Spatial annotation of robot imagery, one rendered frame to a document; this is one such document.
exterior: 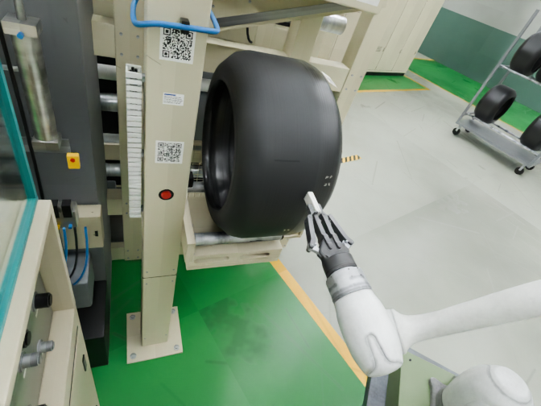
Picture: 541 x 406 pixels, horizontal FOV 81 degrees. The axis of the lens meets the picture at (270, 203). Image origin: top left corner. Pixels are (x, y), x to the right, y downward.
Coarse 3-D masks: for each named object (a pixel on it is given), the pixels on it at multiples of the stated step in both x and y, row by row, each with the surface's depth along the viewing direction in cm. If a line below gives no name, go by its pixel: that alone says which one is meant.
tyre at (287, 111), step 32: (224, 64) 94; (256, 64) 84; (288, 64) 89; (224, 96) 121; (256, 96) 79; (288, 96) 81; (320, 96) 86; (224, 128) 130; (256, 128) 78; (288, 128) 80; (320, 128) 84; (224, 160) 132; (256, 160) 79; (320, 160) 85; (224, 192) 129; (256, 192) 82; (288, 192) 85; (320, 192) 89; (224, 224) 98; (256, 224) 90; (288, 224) 95
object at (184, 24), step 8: (136, 0) 73; (136, 24) 65; (144, 24) 64; (152, 24) 64; (160, 24) 64; (168, 24) 65; (176, 24) 65; (184, 24) 66; (216, 24) 73; (184, 32) 67; (200, 32) 68; (208, 32) 68; (216, 32) 70
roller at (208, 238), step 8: (208, 232) 111; (216, 232) 112; (224, 232) 113; (200, 240) 108; (208, 240) 109; (216, 240) 110; (224, 240) 111; (232, 240) 113; (240, 240) 114; (248, 240) 116; (256, 240) 117; (264, 240) 119
